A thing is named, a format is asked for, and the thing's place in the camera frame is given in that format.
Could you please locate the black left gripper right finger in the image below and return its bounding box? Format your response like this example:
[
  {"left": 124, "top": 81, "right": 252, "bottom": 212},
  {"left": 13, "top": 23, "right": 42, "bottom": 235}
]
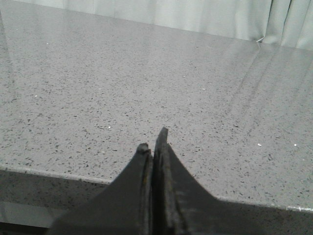
[{"left": 152, "top": 127, "right": 313, "bottom": 235}]

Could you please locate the white curtain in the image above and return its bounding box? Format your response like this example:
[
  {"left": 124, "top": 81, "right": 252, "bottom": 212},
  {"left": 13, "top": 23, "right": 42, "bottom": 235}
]
[{"left": 14, "top": 0, "right": 313, "bottom": 51}]

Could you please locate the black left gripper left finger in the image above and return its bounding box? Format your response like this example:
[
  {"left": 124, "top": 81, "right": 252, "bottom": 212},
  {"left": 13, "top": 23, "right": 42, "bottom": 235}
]
[{"left": 47, "top": 143, "right": 153, "bottom": 235}]

